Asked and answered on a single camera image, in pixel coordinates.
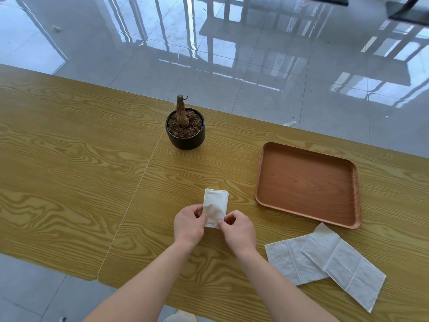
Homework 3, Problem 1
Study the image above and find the person's right hand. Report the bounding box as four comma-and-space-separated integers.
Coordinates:
217, 210, 258, 258

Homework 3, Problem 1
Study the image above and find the person's left hand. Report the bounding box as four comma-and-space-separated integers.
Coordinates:
173, 204, 208, 247

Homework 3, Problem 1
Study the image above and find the white tissue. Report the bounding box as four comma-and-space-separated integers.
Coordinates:
264, 236, 331, 286
300, 222, 387, 314
202, 188, 230, 229

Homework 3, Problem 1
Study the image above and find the person's right forearm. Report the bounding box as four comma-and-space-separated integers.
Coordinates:
233, 248, 340, 322

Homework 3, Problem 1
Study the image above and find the person's left forearm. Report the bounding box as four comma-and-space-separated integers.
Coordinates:
83, 241, 200, 322

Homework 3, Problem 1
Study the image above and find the unfolded white tissue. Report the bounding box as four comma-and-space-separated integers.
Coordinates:
264, 236, 331, 286
300, 222, 387, 314

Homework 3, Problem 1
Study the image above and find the black round plant pot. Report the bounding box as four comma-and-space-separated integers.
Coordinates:
165, 107, 206, 151

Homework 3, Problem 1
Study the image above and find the brown wooden tray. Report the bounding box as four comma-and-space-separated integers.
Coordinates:
254, 142, 362, 230

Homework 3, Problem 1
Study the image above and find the person's beige shoe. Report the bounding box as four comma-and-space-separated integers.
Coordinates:
164, 310, 199, 322

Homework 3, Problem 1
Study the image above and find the brown cut plant stump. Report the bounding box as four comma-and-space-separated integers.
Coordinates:
176, 94, 190, 128

